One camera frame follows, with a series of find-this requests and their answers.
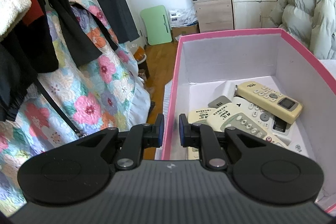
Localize cream long remote back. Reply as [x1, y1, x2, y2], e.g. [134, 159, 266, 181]
[187, 107, 215, 124]

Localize cream remote with red display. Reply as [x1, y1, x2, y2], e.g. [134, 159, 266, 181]
[207, 102, 288, 148]

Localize white charger with plug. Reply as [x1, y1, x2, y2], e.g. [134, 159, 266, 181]
[208, 96, 231, 109]

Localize pink cardboard box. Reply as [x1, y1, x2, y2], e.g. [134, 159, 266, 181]
[161, 29, 335, 213]

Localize large white remote control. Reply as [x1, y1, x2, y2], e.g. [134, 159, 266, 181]
[232, 96, 293, 145]

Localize cream TCL remote control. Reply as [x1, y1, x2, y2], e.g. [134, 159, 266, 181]
[236, 81, 303, 124]

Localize small white fan remote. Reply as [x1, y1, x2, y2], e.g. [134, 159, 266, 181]
[288, 132, 309, 157]

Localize white quilted table mat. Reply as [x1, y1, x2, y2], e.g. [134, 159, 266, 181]
[154, 80, 173, 160]

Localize floral quilt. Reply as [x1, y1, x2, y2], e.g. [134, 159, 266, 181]
[1, 0, 150, 216]

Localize green folding table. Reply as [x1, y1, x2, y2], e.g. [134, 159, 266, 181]
[140, 5, 172, 46]

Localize brown cardboard box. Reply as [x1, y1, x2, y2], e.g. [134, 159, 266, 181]
[171, 24, 199, 42]

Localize white packaged goods pile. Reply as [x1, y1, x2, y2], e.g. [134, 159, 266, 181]
[169, 7, 198, 28]

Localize black hanging clothes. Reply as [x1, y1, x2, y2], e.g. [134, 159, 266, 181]
[1, 0, 139, 122]

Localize grey puffer jacket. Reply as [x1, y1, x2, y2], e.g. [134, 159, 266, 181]
[270, 0, 335, 60]

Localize white fleece cuff garment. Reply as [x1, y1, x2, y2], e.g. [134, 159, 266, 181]
[1, 0, 32, 38]

